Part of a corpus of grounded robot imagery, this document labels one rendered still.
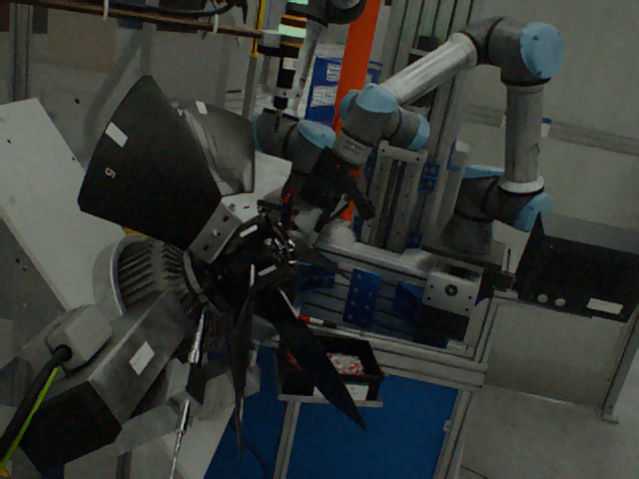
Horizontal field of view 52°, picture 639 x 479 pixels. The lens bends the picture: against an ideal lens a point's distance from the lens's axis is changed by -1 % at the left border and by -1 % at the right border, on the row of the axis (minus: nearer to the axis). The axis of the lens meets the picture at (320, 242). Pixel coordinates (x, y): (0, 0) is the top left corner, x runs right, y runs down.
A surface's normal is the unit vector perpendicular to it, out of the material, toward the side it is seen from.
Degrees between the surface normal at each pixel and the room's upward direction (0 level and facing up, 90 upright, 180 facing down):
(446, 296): 90
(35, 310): 90
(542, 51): 83
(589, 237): 15
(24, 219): 50
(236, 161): 30
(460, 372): 90
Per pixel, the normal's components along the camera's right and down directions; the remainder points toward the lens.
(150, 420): 0.02, 0.54
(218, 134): 0.43, -0.60
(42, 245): 0.86, -0.44
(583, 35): -0.12, 0.32
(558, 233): 0.14, -0.81
